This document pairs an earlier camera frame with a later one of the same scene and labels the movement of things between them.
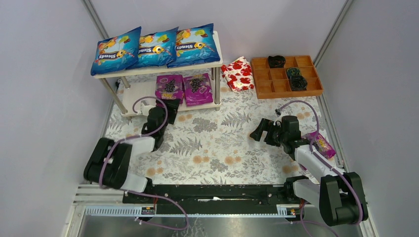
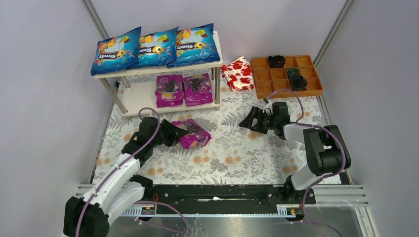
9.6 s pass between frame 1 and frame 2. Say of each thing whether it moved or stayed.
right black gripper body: moved
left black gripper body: moved
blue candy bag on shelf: stayed
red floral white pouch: stayed
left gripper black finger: moved
